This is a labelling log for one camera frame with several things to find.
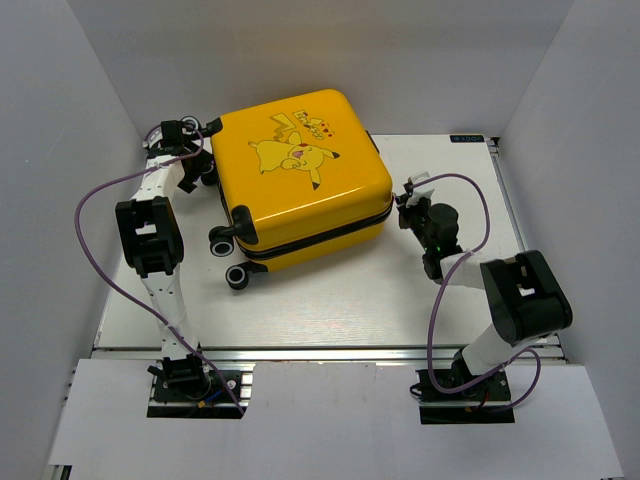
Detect yellow hard-shell suitcase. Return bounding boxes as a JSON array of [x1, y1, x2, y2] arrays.
[[202, 89, 392, 290]]

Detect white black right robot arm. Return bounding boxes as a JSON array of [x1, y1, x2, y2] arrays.
[[397, 194, 573, 399]]

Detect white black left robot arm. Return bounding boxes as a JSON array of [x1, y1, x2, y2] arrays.
[[115, 116, 212, 400]]

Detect white foreground board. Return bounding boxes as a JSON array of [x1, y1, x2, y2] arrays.
[[50, 360, 622, 479]]

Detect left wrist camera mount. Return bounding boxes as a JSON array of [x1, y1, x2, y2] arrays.
[[142, 125, 161, 150]]

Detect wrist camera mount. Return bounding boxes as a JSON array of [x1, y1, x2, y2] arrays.
[[404, 171, 434, 208], [142, 125, 161, 150]]

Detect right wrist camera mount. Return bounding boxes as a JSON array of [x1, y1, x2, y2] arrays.
[[404, 171, 434, 208]]

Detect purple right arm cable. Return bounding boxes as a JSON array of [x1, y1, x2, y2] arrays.
[[404, 173, 542, 414]]

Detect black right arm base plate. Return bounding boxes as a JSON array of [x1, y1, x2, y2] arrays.
[[409, 369, 515, 425]]

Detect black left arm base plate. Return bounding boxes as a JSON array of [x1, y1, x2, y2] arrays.
[[146, 363, 250, 420]]

